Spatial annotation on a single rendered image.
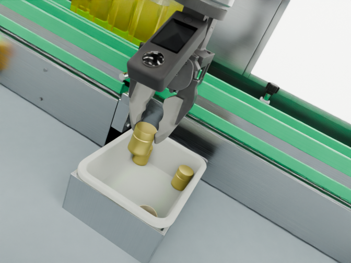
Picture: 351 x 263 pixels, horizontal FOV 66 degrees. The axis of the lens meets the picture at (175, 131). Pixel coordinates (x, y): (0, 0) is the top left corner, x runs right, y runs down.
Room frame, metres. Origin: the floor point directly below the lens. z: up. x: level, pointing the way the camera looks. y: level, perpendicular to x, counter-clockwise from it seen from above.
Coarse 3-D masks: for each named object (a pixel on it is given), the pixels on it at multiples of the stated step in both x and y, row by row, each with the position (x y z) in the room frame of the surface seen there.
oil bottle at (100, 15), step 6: (96, 0) 0.65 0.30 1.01; (102, 0) 0.65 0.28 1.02; (108, 0) 0.65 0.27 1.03; (90, 6) 0.66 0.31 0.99; (96, 6) 0.65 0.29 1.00; (102, 6) 0.65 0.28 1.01; (108, 6) 0.65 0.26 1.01; (90, 12) 0.65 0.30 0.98; (96, 12) 0.65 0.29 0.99; (102, 12) 0.65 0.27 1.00; (108, 12) 0.65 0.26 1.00; (90, 18) 0.65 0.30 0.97; (96, 18) 0.65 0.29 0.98; (102, 18) 0.65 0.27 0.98; (108, 18) 0.65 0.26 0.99; (102, 24) 0.65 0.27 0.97
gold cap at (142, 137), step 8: (136, 128) 0.35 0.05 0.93; (144, 128) 0.35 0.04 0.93; (152, 128) 0.36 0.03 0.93; (136, 136) 0.34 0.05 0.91; (144, 136) 0.34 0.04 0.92; (152, 136) 0.35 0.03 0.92; (128, 144) 0.35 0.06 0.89; (136, 144) 0.34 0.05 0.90; (144, 144) 0.34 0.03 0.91; (136, 152) 0.34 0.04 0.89; (144, 152) 0.35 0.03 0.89
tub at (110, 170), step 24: (120, 144) 0.42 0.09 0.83; (168, 144) 0.49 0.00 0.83; (96, 168) 0.35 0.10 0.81; (120, 168) 0.43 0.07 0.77; (144, 168) 0.47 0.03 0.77; (168, 168) 0.49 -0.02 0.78; (192, 168) 0.48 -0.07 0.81; (120, 192) 0.37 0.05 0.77; (144, 192) 0.40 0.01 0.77; (168, 192) 0.43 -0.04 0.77; (144, 216) 0.28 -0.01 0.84; (168, 216) 0.30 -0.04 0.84
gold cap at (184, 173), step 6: (180, 168) 0.46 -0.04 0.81; (186, 168) 0.47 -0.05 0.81; (180, 174) 0.45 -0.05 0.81; (186, 174) 0.45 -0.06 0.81; (192, 174) 0.46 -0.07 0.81; (174, 180) 0.45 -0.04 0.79; (180, 180) 0.45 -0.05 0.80; (186, 180) 0.45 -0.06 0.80; (174, 186) 0.45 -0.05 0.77; (180, 186) 0.45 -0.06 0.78
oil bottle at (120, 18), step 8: (120, 0) 0.64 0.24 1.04; (128, 0) 0.64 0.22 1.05; (136, 0) 0.64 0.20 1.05; (112, 8) 0.64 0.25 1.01; (120, 8) 0.64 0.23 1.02; (128, 8) 0.63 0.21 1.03; (112, 16) 0.64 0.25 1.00; (120, 16) 0.64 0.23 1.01; (128, 16) 0.63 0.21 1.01; (112, 24) 0.64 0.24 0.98; (120, 24) 0.64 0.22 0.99; (128, 24) 0.64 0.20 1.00; (120, 32) 0.64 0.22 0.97
